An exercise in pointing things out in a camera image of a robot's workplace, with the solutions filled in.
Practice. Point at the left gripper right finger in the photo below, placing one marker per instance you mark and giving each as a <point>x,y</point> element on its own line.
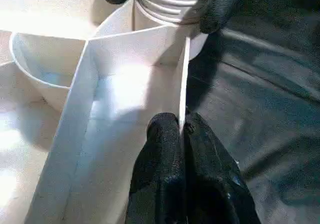
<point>210,184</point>

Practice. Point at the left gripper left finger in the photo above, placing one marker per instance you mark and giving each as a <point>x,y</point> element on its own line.
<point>160,171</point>

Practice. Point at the white plastic table leg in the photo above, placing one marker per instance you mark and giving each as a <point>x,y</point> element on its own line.
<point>170,2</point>

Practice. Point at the white plastic table top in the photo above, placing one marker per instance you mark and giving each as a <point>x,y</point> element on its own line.
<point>112,71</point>

